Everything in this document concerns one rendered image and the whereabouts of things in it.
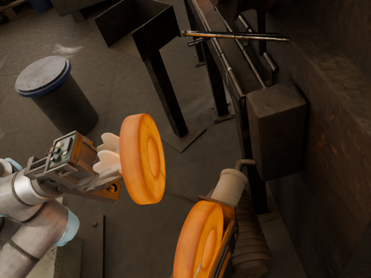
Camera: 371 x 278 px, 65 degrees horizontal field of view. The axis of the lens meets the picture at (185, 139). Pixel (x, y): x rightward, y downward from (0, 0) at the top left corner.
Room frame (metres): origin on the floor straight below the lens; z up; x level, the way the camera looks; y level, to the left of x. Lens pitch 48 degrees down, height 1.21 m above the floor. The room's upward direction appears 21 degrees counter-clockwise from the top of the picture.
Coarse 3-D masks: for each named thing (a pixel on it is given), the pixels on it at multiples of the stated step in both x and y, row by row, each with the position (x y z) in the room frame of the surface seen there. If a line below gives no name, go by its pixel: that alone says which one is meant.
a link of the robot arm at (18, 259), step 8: (8, 240) 0.35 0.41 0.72; (0, 248) 0.34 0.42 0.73; (8, 248) 0.33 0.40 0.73; (16, 248) 0.32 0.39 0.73; (0, 256) 0.32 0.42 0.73; (8, 256) 0.31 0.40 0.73; (16, 256) 0.31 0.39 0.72; (24, 256) 0.31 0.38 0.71; (32, 256) 0.31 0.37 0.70; (0, 264) 0.30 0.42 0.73; (8, 264) 0.30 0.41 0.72; (16, 264) 0.30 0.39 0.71; (24, 264) 0.30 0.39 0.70; (32, 264) 0.30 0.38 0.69; (0, 272) 0.29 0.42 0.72; (8, 272) 0.29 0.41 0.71; (16, 272) 0.29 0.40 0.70; (24, 272) 0.29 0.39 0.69
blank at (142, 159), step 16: (128, 128) 0.34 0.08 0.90; (144, 128) 0.35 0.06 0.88; (128, 144) 0.31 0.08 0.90; (144, 144) 0.32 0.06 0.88; (160, 144) 0.38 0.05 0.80; (128, 160) 0.29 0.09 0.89; (144, 160) 0.29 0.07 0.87; (160, 160) 0.35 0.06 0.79; (128, 176) 0.27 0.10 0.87; (144, 176) 0.27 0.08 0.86; (160, 176) 0.32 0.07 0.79; (128, 192) 0.27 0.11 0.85; (144, 192) 0.26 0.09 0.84; (160, 192) 0.29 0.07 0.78
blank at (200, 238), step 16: (192, 208) 0.24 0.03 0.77; (208, 208) 0.23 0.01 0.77; (192, 224) 0.21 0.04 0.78; (208, 224) 0.21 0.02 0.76; (192, 240) 0.19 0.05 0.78; (208, 240) 0.22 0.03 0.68; (176, 256) 0.18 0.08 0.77; (192, 256) 0.17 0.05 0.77; (208, 256) 0.19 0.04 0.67; (176, 272) 0.16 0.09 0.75; (192, 272) 0.15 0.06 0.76; (208, 272) 0.17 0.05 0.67
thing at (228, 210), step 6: (198, 198) 0.29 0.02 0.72; (204, 198) 0.28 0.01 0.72; (210, 198) 0.28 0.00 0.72; (222, 204) 0.26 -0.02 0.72; (228, 204) 0.25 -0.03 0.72; (222, 210) 0.26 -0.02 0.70; (228, 210) 0.25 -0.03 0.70; (234, 210) 0.24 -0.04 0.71; (228, 216) 0.25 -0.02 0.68; (234, 216) 0.24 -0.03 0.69; (228, 222) 0.25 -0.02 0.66
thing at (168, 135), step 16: (128, 0) 1.30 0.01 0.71; (144, 0) 1.23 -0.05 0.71; (112, 16) 1.25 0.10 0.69; (128, 16) 1.28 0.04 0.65; (144, 16) 1.27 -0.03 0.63; (160, 16) 1.05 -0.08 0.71; (112, 32) 1.24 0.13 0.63; (128, 32) 1.27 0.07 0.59; (144, 32) 1.01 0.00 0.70; (160, 32) 1.04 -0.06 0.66; (176, 32) 1.08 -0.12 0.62; (112, 48) 1.19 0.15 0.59; (128, 48) 1.13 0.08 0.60; (144, 48) 1.00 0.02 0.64; (160, 48) 1.03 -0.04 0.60; (160, 64) 1.11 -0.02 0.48; (160, 80) 1.10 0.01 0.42; (160, 96) 1.12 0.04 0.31; (176, 112) 1.10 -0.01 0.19; (176, 128) 1.10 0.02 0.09; (192, 128) 1.13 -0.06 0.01; (176, 144) 1.06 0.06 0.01
